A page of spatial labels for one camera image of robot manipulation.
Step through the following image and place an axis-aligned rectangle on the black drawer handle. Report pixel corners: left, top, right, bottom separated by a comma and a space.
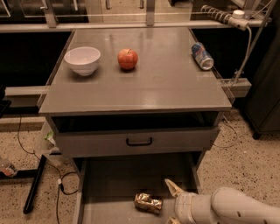
126, 137, 153, 147

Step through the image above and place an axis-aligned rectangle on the grey metal rail shelf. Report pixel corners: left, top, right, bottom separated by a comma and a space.
0, 17, 272, 33

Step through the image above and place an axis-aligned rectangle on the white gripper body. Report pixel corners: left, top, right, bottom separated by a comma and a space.
174, 192, 212, 224

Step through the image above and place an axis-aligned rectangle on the open middle drawer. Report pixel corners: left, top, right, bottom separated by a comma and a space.
73, 153, 200, 224

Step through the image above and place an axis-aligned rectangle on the plastic bottle on floor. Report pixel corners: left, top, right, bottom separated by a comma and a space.
0, 157, 18, 177

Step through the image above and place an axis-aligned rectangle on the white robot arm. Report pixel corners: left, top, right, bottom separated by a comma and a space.
164, 178, 280, 224

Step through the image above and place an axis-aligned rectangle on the thin grey floor cable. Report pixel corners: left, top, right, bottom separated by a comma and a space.
213, 116, 239, 149

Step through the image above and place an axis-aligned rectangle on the white ceramic bowl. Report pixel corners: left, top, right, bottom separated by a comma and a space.
64, 46, 101, 76

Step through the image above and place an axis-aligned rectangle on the red apple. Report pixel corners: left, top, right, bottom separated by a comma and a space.
117, 48, 138, 70

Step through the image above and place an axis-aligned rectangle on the black floor cable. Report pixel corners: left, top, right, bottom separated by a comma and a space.
17, 114, 79, 224

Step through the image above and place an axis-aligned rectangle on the blue soda can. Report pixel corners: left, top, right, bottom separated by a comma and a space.
192, 42, 214, 71

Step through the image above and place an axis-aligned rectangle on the closed top drawer front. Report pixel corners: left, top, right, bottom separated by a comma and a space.
55, 127, 220, 158

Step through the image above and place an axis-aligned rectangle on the white striped handle device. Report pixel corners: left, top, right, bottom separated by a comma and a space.
200, 5, 252, 85

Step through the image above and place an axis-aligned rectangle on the black floor bar stand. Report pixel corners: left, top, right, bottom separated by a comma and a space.
0, 156, 46, 214

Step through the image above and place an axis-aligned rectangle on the grey drawer cabinet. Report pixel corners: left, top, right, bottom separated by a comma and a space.
38, 27, 233, 224

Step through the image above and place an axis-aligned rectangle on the crushed orange gold can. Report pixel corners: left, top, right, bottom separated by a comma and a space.
134, 192, 163, 214

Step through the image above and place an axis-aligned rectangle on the clear plastic bag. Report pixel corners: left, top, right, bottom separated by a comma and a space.
34, 122, 61, 162

